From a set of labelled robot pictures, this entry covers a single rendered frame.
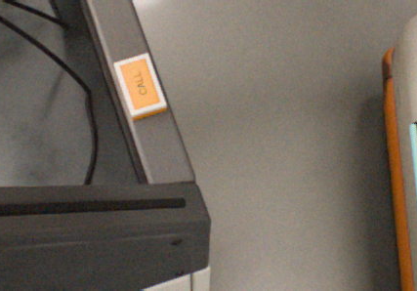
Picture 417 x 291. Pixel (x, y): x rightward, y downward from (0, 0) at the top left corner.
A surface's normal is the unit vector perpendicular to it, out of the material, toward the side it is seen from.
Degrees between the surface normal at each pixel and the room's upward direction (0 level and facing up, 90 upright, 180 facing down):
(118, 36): 0
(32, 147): 0
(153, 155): 0
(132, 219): 43
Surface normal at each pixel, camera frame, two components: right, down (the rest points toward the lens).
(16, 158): 0.01, -0.36
